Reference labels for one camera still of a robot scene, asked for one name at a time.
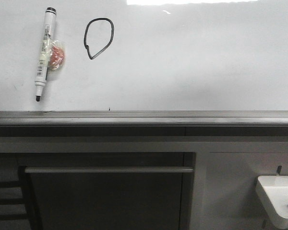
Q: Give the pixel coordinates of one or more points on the red magnet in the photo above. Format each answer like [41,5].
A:
[57,55]

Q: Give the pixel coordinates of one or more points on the white whiteboard marker pen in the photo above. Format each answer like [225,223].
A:
[45,51]

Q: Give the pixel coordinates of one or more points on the white whiteboard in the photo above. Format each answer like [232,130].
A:
[148,55]

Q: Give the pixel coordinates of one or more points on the dark grey panel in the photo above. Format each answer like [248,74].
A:
[140,198]

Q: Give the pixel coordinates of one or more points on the grey aluminium marker tray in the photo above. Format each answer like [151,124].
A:
[143,123]

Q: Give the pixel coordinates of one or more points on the dark slatted chair back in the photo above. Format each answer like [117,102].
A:
[14,204]

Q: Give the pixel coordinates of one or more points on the white plastic tray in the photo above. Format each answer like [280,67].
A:
[273,194]

